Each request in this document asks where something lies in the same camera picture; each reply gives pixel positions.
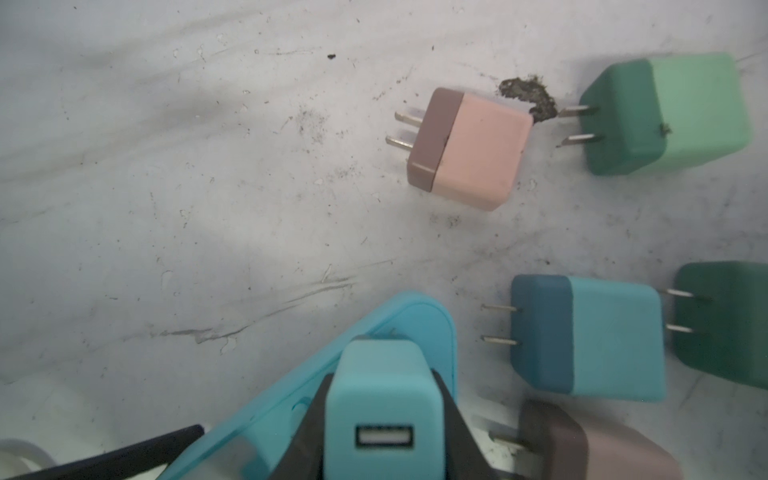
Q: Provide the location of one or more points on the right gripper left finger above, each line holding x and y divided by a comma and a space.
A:
303, 458

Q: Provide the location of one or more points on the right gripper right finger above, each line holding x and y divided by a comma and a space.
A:
464, 459

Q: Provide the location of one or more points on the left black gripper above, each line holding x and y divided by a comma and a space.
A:
124, 463

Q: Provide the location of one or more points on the teal triangular power strip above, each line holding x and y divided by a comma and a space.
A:
250, 444

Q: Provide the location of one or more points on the pink plug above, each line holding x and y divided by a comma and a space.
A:
467, 148
553, 443

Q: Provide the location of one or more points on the green plug triangular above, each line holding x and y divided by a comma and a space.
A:
384, 414
719, 320

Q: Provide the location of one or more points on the green plug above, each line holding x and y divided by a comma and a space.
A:
587, 337
661, 114

